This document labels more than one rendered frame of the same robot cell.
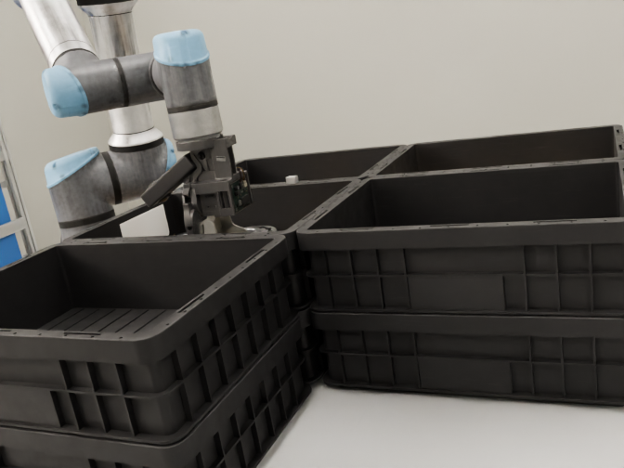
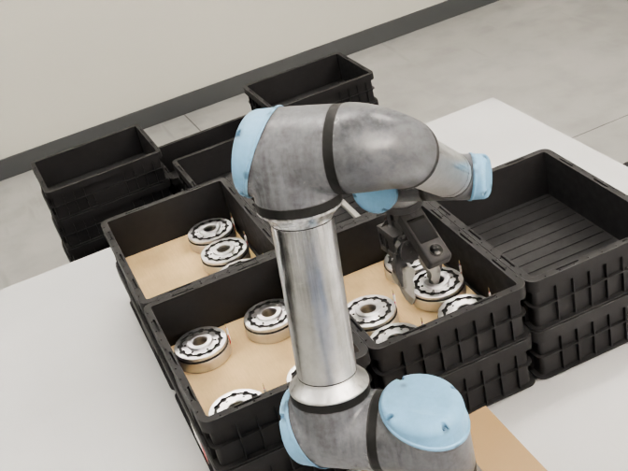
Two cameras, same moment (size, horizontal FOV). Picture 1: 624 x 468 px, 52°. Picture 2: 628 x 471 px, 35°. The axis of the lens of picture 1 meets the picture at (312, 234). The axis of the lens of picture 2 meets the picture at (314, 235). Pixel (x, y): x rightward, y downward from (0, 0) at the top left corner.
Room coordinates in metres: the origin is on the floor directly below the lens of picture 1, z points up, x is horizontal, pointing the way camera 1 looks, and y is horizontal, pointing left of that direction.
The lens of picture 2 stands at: (2.13, 1.21, 1.93)
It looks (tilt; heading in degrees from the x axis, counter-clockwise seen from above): 30 degrees down; 229
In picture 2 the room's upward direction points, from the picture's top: 13 degrees counter-clockwise
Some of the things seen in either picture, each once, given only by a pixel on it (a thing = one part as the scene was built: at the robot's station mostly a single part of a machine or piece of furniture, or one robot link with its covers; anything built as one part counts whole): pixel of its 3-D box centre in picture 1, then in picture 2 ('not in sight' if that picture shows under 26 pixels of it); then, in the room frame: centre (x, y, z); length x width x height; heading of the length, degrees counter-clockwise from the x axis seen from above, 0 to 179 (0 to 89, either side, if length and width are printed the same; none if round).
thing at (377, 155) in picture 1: (298, 197); (256, 355); (1.29, 0.01, 0.87); 0.40 x 0.30 x 0.11; 65
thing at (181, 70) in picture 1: (184, 71); not in sight; (0.98, 0.14, 1.15); 0.09 x 0.08 x 0.11; 25
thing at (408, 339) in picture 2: (218, 215); (400, 270); (1.01, 0.14, 0.92); 0.40 x 0.30 x 0.02; 65
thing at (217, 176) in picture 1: (212, 176); (405, 226); (0.97, 0.14, 0.99); 0.09 x 0.08 x 0.12; 69
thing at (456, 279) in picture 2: not in sight; (436, 282); (0.95, 0.17, 0.86); 0.10 x 0.10 x 0.01
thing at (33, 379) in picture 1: (102, 326); (541, 235); (0.74, 0.27, 0.87); 0.40 x 0.30 x 0.11; 65
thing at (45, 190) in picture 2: not in sight; (114, 213); (0.56, -1.59, 0.37); 0.40 x 0.30 x 0.45; 156
